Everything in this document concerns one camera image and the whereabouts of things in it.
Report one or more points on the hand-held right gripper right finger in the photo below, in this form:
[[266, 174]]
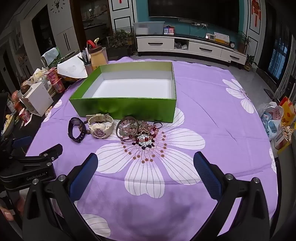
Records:
[[208, 176]]

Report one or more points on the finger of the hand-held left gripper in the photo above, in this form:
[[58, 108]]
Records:
[[50, 153], [22, 141]]

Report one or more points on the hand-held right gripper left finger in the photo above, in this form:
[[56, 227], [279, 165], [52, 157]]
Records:
[[84, 178]]

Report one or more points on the dark wristband watch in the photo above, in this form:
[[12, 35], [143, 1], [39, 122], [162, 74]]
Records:
[[70, 131]]

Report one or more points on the cream wristwatch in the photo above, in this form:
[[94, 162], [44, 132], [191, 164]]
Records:
[[99, 133]]

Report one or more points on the metal bangle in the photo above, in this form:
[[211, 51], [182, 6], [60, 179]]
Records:
[[117, 128]]

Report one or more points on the green cardboard box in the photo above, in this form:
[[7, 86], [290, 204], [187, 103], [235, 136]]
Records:
[[115, 109]]

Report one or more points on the person's left hand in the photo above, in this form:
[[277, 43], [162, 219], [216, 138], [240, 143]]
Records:
[[6, 213]]

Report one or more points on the pink cup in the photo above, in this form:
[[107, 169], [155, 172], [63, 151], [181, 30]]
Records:
[[24, 115], [59, 85], [52, 75]]

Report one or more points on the white cardboard box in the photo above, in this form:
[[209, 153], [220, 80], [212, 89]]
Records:
[[38, 99]]

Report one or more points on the purple floral tablecloth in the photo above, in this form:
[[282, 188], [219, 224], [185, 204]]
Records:
[[208, 129]]

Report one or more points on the black white spotted pendant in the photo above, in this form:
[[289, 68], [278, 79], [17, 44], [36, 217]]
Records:
[[144, 142]]

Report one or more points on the white plastic bag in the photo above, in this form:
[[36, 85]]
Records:
[[269, 122]]

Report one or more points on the white paper sheet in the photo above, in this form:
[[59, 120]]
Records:
[[71, 67]]

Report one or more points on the pale green towel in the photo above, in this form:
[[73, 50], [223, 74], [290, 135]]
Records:
[[49, 55]]

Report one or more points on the pen holder with pens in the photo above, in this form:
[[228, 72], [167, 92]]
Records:
[[88, 68]]

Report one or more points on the yellow packet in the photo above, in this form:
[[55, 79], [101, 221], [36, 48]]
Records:
[[286, 111]]

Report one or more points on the beige jug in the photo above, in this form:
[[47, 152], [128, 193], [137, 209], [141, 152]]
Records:
[[98, 59]]

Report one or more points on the red tool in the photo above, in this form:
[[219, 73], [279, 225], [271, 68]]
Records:
[[91, 44]]

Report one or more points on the small potted plant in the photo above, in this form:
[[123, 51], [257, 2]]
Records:
[[249, 62]]

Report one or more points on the white tv cabinet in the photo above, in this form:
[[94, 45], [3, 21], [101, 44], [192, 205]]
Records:
[[203, 48]]

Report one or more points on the small alarm clock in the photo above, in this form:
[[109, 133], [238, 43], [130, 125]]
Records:
[[232, 44]]

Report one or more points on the green potted plant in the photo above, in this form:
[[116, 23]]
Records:
[[120, 38]]

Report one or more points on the tall potted plant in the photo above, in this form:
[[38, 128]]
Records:
[[242, 45]]

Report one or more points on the yellow and white box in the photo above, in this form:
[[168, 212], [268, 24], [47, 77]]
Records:
[[221, 37]]

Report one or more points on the white small device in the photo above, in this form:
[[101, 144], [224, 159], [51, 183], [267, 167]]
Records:
[[210, 36]]

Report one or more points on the dark display cabinet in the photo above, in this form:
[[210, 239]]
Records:
[[97, 20]]

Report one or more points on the blue and red small box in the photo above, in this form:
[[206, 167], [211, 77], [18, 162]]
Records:
[[168, 30]]

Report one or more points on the white power strip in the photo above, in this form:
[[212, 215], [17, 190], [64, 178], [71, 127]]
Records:
[[199, 23]]

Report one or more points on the clear plastic storage box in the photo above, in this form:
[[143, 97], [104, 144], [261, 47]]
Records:
[[148, 27]]

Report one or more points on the black television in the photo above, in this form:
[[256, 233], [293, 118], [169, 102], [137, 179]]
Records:
[[192, 11]]

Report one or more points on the red hanging knot decoration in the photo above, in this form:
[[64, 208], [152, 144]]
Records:
[[255, 11]]

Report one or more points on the black wall clock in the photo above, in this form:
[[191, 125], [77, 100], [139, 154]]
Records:
[[57, 5]]

